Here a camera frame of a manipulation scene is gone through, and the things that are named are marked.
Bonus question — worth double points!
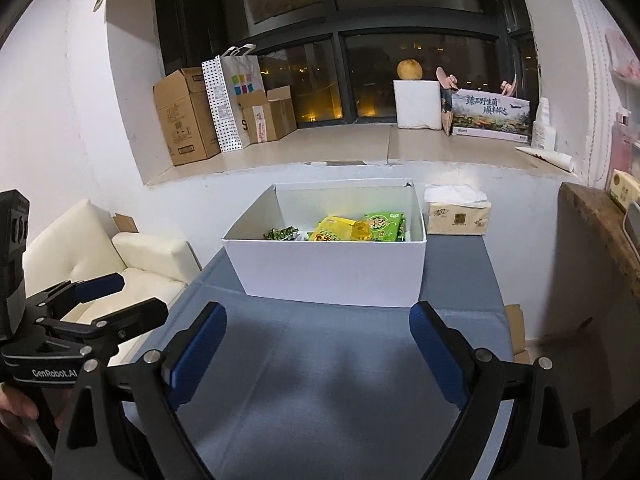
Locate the green garlic peas bag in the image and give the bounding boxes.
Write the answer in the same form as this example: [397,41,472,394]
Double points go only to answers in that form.
[264,226,299,242]

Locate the yellow snack bag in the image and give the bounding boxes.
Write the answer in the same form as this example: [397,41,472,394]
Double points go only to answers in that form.
[309,216,355,242]

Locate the large yellow jelly cup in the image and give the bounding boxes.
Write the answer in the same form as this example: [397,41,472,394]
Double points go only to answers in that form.
[349,220,372,242]

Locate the green seaweed snack bag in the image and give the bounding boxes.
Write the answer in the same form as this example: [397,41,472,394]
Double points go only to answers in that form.
[363,211,406,242]

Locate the person's left hand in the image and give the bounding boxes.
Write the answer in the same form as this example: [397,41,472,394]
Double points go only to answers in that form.
[0,382,72,446]

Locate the cream leather sofa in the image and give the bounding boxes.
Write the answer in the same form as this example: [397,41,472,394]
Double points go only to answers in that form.
[22,198,202,366]

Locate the blue table cloth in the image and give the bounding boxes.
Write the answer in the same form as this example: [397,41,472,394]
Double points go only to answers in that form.
[121,234,516,480]

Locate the tall brown cardboard box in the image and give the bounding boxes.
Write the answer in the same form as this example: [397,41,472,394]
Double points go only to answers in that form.
[153,67,220,166]

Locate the white cardboard storage box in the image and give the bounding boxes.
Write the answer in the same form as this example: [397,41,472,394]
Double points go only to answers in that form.
[222,178,426,308]

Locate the yellow tissue pack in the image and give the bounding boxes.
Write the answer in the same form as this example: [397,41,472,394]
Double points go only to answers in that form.
[424,184,491,236]

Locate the small open cardboard box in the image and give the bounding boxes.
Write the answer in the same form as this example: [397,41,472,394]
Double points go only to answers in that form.
[238,86,297,144]

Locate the white polka dot paper bag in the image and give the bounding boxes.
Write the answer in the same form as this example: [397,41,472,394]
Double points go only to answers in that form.
[201,44,264,152]

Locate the rolled white paper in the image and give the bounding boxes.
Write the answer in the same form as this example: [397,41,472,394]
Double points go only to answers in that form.
[516,146,574,172]

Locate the white plastic bottle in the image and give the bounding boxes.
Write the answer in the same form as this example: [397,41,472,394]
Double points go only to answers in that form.
[532,98,556,151]

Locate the clear drawer organizer shelf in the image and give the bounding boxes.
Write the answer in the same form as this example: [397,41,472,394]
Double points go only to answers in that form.
[605,28,639,185]

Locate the landscape printed gift box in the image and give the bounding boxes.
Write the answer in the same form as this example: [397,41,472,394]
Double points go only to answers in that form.
[451,89,530,144]

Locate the white foam box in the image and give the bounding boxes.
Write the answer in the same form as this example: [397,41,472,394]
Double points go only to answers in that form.
[394,80,442,130]

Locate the pink figurine toy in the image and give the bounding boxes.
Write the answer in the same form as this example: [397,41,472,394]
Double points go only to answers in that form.
[435,66,459,93]

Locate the yellow pomelo fruit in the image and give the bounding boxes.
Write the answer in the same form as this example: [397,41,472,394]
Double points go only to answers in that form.
[397,58,423,80]

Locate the black camera module left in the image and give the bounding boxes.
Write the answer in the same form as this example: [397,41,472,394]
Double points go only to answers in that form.
[0,190,29,341]

